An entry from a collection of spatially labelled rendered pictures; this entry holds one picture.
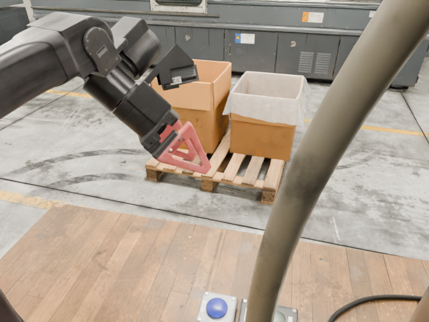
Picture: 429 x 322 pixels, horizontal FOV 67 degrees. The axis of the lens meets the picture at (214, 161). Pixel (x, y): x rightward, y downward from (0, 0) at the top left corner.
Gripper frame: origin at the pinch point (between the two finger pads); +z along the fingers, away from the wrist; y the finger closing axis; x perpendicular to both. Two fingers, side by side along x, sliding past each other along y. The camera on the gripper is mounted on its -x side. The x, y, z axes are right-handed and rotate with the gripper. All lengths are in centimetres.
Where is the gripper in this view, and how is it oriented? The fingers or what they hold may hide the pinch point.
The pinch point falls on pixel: (197, 160)
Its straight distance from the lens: 52.1
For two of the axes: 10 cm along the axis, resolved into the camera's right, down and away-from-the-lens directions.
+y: -2.6, -2.0, 9.4
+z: 7.1, 6.2, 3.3
